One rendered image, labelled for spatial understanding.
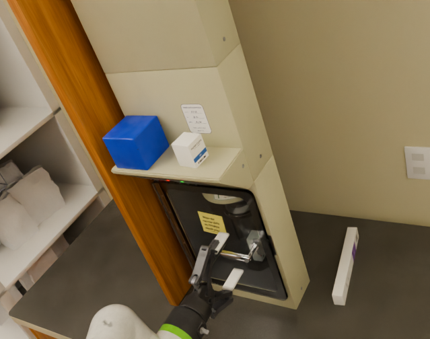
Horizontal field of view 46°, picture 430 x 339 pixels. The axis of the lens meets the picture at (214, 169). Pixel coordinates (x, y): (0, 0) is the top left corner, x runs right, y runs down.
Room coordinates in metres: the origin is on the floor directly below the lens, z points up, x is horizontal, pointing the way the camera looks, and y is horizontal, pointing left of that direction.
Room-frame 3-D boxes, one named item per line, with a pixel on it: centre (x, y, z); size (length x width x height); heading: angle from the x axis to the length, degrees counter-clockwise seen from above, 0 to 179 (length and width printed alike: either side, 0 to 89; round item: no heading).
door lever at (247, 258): (0.98, 0.02, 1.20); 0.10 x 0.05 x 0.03; 48
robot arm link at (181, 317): (0.81, 0.19, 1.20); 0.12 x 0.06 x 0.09; 49
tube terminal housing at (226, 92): (1.16, -0.04, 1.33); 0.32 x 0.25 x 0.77; 49
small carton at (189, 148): (0.98, 0.04, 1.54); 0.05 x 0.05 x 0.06; 44
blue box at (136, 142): (1.08, 0.15, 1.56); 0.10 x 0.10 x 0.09; 49
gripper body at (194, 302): (0.87, 0.14, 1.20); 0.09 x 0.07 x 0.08; 139
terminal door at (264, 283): (1.05, 0.05, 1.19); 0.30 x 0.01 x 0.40; 48
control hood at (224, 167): (1.02, 0.08, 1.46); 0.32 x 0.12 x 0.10; 49
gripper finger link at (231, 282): (0.97, 0.06, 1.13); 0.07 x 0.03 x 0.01; 139
